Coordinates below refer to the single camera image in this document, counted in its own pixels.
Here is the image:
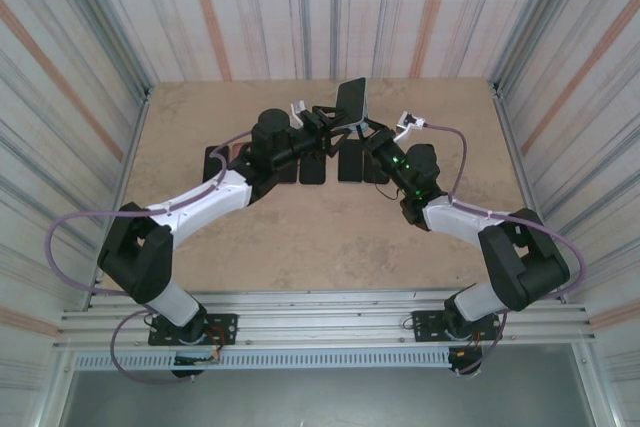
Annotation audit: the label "black phone case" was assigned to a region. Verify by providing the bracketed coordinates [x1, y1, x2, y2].
[203, 145, 232, 187]

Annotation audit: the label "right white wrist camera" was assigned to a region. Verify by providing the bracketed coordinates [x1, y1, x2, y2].
[395, 110, 431, 143]

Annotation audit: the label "right arm's purple cable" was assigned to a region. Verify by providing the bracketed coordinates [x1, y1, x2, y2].
[427, 122, 587, 377]

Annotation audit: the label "arm's purple cable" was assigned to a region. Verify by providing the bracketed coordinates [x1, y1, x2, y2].
[47, 129, 256, 386]
[427, 122, 587, 377]

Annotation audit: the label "aluminium side rail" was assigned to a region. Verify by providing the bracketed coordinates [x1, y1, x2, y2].
[84, 82, 154, 311]
[489, 79, 566, 306]

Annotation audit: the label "right arm's black base plate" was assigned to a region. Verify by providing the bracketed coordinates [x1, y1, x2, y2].
[410, 310, 501, 343]

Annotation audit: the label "aluminium rail frame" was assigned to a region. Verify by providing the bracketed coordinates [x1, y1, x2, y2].
[52, 286, 599, 353]

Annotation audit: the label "left arm's black base plate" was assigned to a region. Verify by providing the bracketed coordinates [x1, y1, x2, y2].
[148, 313, 239, 347]

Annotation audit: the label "slotted grey cable duct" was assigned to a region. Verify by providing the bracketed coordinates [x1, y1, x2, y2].
[73, 350, 451, 371]

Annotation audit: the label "left arm's purple cable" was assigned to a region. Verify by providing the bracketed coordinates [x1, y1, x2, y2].
[47, 129, 256, 386]

